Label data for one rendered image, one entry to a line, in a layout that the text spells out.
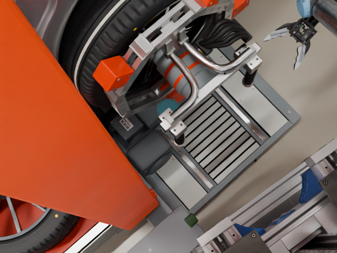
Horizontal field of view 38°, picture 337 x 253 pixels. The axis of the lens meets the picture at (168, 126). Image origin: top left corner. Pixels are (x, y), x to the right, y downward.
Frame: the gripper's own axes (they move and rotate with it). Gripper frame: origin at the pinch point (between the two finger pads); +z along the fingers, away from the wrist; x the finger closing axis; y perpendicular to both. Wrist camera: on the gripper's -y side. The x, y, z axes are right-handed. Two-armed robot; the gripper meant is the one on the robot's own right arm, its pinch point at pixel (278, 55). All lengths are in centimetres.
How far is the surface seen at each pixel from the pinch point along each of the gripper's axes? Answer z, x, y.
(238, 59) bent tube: 11.7, -10.0, 16.5
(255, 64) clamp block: 8.6, -4.7, 10.2
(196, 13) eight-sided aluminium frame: 10.6, -29.4, 22.3
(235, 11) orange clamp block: -2.1, -21.8, -5.7
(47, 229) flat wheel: 110, -19, -14
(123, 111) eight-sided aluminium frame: 52, -27, 2
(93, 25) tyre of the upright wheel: 35, -50, 25
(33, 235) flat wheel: 116, -22, -13
